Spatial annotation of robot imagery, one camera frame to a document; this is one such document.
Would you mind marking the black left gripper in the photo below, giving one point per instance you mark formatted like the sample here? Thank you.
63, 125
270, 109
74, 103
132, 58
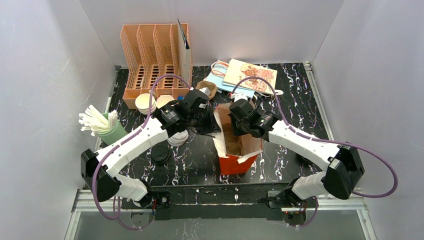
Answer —
205, 122

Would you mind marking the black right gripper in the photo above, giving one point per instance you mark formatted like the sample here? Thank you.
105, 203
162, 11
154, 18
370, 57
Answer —
237, 126

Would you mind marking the brown pulp cup carrier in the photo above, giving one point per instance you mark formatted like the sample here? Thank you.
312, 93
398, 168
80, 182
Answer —
209, 88
233, 143

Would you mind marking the kraft paper cup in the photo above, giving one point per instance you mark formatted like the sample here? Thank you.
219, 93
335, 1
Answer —
163, 100

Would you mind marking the orange paper bag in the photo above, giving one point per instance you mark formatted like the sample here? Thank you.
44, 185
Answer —
234, 164

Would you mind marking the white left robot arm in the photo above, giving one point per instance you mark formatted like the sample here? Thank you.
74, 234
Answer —
101, 169

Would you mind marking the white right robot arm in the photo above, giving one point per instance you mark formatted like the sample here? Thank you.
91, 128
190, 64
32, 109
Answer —
341, 166

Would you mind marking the white cup lid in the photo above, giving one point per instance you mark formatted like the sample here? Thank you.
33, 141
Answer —
178, 138

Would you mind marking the light blue paper bag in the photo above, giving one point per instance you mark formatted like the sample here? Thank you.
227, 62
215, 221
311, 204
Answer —
216, 76

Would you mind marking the black cup lid left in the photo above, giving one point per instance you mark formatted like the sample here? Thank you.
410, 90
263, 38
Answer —
160, 155

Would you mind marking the grey folder in organizer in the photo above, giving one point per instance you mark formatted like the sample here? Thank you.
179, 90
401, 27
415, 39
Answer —
184, 49

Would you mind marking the orange plastic file organizer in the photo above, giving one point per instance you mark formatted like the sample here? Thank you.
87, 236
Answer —
154, 50

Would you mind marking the green straw holder cup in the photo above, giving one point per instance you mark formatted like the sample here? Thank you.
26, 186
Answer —
114, 133

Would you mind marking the white wrapped straws bundle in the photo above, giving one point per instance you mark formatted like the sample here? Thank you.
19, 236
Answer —
97, 123

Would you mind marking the aluminium rail frame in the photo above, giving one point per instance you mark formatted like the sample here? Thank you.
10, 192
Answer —
331, 203

